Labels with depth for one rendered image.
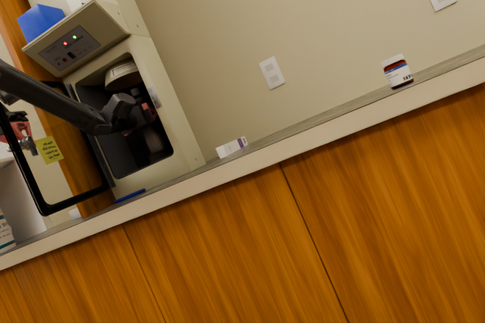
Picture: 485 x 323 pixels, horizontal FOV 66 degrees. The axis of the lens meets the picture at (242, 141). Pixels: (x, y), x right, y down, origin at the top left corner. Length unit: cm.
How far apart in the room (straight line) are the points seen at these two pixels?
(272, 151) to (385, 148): 22
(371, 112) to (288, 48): 82
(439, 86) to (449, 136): 10
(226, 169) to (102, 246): 44
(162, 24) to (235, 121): 53
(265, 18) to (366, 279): 104
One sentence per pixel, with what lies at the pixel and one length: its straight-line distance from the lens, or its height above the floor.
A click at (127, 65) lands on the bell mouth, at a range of 132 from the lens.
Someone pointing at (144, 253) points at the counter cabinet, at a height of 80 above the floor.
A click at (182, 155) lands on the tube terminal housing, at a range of 119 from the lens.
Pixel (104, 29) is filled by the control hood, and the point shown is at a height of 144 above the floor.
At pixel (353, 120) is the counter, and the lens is 73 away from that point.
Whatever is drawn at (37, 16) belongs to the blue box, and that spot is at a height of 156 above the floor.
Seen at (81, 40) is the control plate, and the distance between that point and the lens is 129.
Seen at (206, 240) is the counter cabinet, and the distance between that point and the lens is 91.
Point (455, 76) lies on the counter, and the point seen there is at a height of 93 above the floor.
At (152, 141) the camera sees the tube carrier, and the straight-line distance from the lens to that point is 132.
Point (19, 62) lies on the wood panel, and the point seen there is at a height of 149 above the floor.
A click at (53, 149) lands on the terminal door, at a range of 123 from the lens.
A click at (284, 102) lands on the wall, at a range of 149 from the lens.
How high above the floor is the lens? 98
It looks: 1 degrees down
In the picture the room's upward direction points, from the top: 24 degrees counter-clockwise
